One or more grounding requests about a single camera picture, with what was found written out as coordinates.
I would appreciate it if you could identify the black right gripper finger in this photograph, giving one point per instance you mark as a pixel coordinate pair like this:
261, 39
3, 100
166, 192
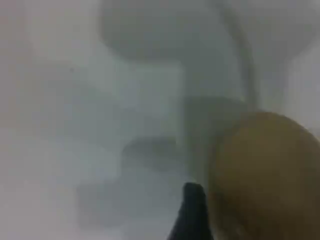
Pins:
192, 217

